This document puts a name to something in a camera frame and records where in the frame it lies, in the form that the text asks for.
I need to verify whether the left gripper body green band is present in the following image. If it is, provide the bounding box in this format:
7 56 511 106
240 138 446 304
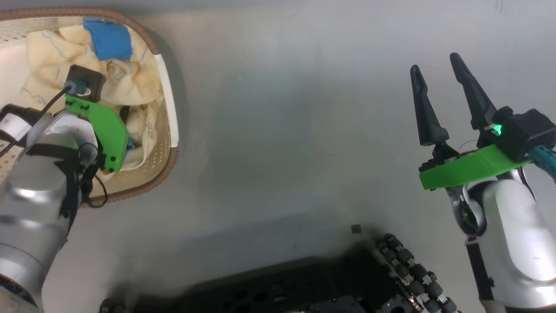
64 93 129 173

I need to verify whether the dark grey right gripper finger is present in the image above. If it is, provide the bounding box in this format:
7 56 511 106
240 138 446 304
410 65 450 147
450 53 498 131

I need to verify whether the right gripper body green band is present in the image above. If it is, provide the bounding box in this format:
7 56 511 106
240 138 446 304
419 144 531 191

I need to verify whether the cream garment with blue cuffs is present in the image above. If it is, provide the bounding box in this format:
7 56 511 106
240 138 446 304
17 17 165 183

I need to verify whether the cream laundry basket brown rim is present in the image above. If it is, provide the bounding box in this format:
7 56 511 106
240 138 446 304
0 7 179 206

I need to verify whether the black roller wheel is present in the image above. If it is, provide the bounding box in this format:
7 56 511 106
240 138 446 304
376 233 461 313

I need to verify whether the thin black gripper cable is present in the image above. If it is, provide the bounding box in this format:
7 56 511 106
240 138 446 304
79 143 109 209

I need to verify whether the black cable with teal connector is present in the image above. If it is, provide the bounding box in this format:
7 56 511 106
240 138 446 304
0 80 91 158
530 146 556 180

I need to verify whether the white cable tag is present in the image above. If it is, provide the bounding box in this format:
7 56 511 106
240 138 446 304
0 115 23 136

